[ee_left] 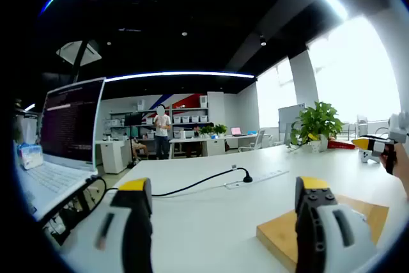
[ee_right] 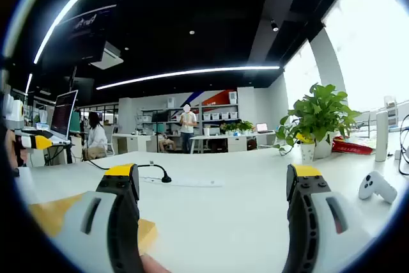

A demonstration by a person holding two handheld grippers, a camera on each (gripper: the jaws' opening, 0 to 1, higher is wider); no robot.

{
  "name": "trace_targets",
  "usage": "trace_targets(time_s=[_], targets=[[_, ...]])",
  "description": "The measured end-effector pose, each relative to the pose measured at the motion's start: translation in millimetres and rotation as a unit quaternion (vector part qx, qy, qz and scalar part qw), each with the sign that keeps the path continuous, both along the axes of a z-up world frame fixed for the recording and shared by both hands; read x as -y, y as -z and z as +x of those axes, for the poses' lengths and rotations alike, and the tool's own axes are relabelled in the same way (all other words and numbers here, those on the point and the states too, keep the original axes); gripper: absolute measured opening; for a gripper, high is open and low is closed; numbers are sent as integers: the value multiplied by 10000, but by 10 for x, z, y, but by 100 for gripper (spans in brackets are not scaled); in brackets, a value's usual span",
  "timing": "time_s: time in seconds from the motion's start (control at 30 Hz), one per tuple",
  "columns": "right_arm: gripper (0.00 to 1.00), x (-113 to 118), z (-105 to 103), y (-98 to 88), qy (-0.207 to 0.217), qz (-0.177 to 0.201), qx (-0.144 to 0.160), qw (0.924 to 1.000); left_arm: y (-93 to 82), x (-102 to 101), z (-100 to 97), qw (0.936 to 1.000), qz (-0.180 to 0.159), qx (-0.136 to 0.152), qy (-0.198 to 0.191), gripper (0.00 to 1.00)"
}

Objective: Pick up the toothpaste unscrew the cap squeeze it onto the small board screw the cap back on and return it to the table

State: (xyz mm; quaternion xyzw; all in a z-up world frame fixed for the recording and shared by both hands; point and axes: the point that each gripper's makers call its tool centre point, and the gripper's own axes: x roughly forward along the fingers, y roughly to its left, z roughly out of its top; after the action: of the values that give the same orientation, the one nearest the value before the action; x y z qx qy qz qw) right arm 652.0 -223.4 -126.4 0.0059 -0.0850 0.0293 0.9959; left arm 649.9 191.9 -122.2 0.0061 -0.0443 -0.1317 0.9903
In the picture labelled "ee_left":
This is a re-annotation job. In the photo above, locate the black cable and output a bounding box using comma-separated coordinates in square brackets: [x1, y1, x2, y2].
[84, 166, 254, 213]

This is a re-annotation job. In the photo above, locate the white cabinet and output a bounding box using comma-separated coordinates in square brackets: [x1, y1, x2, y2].
[95, 140, 132, 175]

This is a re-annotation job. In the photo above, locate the ceiling air conditioner unit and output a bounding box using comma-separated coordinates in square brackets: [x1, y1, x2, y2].
[56, 40, 103, 65]

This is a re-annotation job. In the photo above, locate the large potted green plant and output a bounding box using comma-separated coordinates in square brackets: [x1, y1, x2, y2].
[289, 100, 345, 154]

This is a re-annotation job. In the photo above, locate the white office chair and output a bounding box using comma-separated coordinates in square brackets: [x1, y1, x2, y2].
[238, 128, 272, 153]

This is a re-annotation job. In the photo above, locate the silver laptop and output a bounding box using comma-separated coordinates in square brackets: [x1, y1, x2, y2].
[14, 76, 107, 222]

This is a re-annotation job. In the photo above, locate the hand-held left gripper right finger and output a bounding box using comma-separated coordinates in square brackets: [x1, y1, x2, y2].
[293, 175, 378, 273]

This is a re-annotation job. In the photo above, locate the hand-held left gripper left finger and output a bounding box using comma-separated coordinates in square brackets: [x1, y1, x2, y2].
[79, 176, 154, 273]

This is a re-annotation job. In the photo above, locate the small wooden board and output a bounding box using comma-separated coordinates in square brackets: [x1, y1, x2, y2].
[255, 194, 390, 273]

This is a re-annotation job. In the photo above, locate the red box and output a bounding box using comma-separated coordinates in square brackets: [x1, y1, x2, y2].
[328, 140, 356, 150]

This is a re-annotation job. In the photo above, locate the white background desk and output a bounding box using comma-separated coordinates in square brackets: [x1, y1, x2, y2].
[168, 134, 259, 159]

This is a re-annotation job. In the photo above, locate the black monitor on stand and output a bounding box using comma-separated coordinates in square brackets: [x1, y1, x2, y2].
[123, 112, 144, 141]

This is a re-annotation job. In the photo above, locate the whiteboard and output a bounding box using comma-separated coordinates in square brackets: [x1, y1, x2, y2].
[277, 103, 307, 145]

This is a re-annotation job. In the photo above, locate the person's right hand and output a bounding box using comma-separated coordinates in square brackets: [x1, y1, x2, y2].
[379, 148, 409, 180]

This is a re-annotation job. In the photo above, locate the tissue packet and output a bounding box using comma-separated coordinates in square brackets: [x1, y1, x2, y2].
[17, 143, 44, 171]

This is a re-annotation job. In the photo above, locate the white table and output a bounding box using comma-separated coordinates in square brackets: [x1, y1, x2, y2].
[60, 143, 409, 273]

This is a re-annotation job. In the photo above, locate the small white device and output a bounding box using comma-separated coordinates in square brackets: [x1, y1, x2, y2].
[359, 150, 382, 164]

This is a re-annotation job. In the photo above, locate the white storage shelf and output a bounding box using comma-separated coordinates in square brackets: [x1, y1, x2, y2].
[108, 93, 210, 141]

